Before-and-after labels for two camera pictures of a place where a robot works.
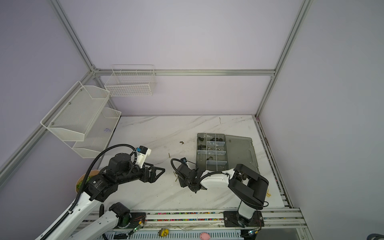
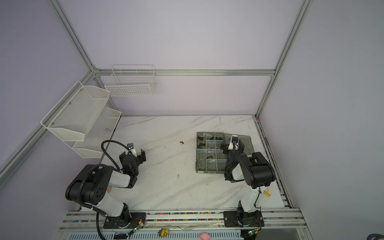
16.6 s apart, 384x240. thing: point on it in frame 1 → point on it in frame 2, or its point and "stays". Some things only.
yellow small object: x=163 y=232 stays
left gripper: x=152 y=177 → x=121 y=157
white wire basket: x=131 y=80 stays
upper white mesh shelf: x=71 y=118 stays
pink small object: x=204 y=236 stays
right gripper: x=182 y=183 → x=240 y=150
